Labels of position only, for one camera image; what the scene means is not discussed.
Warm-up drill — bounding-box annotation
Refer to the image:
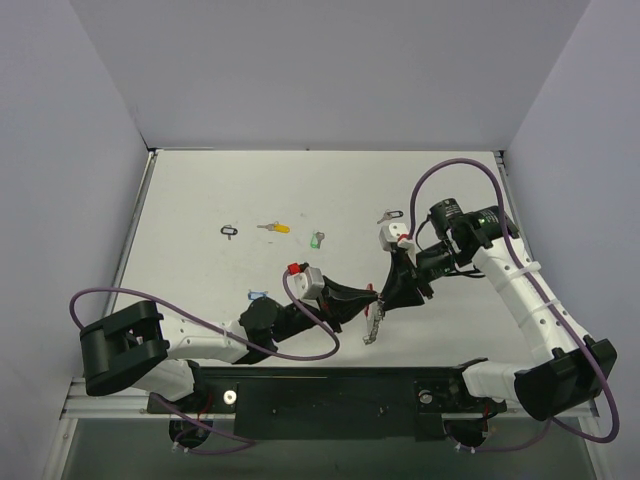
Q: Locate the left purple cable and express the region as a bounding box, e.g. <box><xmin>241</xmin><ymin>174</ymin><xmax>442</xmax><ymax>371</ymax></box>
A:
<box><xmin>68</xmin><ymin>264</ymin><xmax>344</xmax><ymax>455</ymax></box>

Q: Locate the key with green tag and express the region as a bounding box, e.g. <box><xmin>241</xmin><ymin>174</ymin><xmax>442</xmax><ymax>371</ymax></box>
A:
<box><xmin>310</xmin><ymin>231</ymin><xmax>325</xmax><ymax>250</ymax></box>

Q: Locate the key with black outlined tag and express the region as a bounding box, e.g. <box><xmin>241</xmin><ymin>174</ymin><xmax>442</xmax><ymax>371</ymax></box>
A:
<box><xmin>220</xmin><ymin>225</ymin><xmax>238</xmax><ymax>240</ymax></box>

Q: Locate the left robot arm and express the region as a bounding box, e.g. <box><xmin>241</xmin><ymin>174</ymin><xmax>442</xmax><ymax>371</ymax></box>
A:
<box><xmin>79</xmin><ymin>273</ymin><xmax>378</xmax><ymax>412</ymax></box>

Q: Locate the key with yellow tag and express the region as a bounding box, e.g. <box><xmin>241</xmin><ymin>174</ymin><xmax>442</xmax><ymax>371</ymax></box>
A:
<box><xmin>258</xmin><ymin>222</ymin><xmax>291</xmax><ymax>234</ymax></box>

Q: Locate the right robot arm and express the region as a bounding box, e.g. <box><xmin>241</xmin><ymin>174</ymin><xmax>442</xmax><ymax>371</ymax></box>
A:
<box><xmin>379</xmin><ymin>198</ymin><xmax>617</xmax><ymax>421</ymax></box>

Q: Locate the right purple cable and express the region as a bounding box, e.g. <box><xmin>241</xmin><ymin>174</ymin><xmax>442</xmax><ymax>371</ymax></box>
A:
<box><xmin>408</xmin><ymin>158</ymin><xmax>621</xmax><ymax>455</ymax></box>

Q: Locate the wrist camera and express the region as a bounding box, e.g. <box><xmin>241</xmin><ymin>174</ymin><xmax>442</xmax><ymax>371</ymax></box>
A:
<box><xmin>287</xmin><ymin>263</ymin><xmax>325</xmax><ymax>301</ymax></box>
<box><xmin>379</xmin><ymin>222</ymin><xmax>415</xmax><ymax>252</ymax></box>

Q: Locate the purple cable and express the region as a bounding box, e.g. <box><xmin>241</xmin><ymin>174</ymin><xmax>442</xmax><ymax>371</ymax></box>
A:
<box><xmin>68</xmin><ymin>264</ymin><xmax>344</xmax><ymax>455</ymax></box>
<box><xmin>408</xmin><ymin>158</ymin><xmax>621</xmax><ymax>455</ymax></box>

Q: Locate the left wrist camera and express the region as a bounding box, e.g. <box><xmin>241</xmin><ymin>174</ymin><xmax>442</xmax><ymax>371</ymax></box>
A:
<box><xmin>287</xmin><ymin>263</ymin><xmax>325</xmax><ymax>301</ymax></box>

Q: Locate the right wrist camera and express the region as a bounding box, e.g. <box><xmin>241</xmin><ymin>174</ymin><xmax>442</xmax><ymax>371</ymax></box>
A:
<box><xmin>379</xmin><ymin>222</ymin><xmax>415</xmax><ymax>252</ymax></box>

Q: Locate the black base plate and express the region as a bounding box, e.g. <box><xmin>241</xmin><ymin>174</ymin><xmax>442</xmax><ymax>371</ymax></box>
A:
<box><xmin>147</xmin><ymin>367</ymin><xmax>506</xmax><ymax>441</ymax></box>

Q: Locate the aluminium front rail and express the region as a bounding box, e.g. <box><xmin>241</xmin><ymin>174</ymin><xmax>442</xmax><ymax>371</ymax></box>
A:
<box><xmin>59</xmin><ymin>374</ymin><xmax>599</xmax><ymax>421</ymax></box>

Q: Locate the key with clear black tag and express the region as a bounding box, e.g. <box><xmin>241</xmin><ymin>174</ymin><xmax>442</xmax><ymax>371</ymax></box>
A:
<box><xmin>377</xmin><ymin>210</ymin><xmax>404</xmax><ymax>224</ymax></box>

